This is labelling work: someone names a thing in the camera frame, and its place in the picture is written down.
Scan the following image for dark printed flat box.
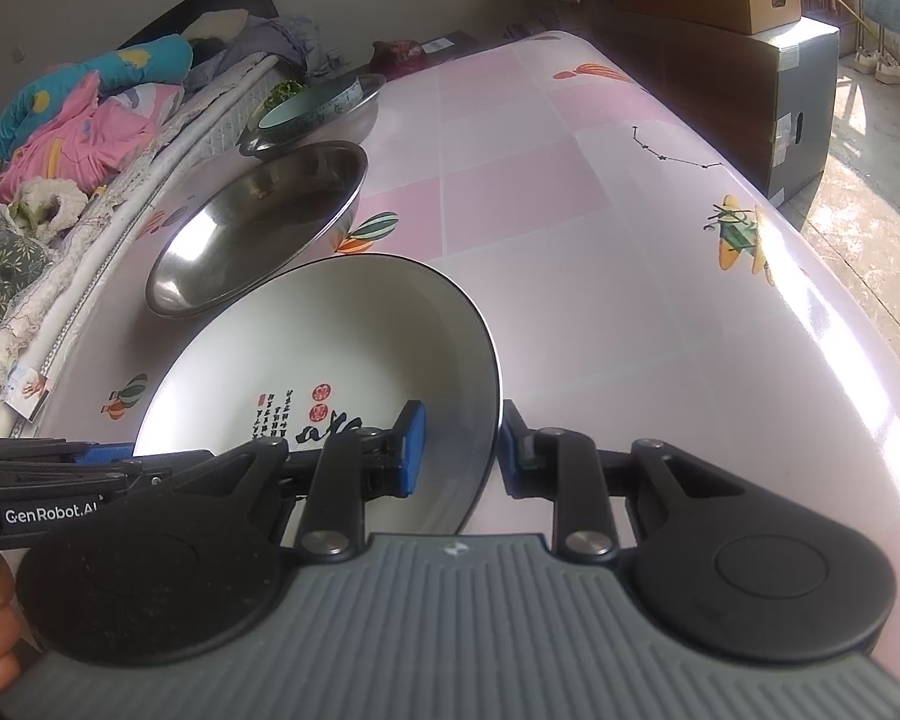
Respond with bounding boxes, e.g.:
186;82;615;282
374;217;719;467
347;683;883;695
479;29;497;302
418;31;482;55

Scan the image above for mattress paper tag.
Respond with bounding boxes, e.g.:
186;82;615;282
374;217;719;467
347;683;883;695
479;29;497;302
0;362;51;422

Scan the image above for white fluffy cloth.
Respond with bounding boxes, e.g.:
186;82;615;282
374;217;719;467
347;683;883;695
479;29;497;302
6;175;92;242

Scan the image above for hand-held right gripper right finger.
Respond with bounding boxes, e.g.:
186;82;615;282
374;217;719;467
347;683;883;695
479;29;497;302
497;399;730;563

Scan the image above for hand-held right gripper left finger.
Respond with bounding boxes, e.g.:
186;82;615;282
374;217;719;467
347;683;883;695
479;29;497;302
163;399;429;563

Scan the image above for green patterned cushion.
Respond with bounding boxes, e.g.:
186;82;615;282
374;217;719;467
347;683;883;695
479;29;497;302
0;205;51;317

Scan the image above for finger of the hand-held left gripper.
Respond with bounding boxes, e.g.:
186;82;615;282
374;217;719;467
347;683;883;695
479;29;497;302
0;437;134;466

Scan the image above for shallow stainless steel plate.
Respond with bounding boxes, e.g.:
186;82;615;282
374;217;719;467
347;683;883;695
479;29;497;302
144;140;370;319

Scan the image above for green ceramic bowl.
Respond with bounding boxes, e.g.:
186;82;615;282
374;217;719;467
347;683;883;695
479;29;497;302
256;75;367;144

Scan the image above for large dark cardboard box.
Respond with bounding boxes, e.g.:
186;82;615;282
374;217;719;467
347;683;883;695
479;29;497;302
553;0;842;201

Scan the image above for cream cloth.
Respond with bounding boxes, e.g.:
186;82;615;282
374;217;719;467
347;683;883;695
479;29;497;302
183;10;250;43

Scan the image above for teal blanket with yellow print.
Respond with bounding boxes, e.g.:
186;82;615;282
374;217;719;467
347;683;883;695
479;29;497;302
0;33;195;200

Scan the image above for white ceramic plate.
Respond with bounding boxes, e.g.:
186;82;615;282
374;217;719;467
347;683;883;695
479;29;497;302
130;253;506;542

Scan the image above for deep stainless steel bowl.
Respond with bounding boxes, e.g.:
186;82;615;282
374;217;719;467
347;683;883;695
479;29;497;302
238;73;388;161

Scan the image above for pair of white shoes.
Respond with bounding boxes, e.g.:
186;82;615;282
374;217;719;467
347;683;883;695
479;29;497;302
850;48;900;85

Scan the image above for pink printed blanket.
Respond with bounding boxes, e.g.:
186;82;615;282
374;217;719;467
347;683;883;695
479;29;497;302
0;70;185;212

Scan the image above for lavender clothing pile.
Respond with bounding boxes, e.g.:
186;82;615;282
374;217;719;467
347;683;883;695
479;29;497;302
183;13;344;81

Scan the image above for pink balloon print tablecloth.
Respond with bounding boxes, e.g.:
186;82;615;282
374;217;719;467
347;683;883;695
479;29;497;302
25;30;900;616

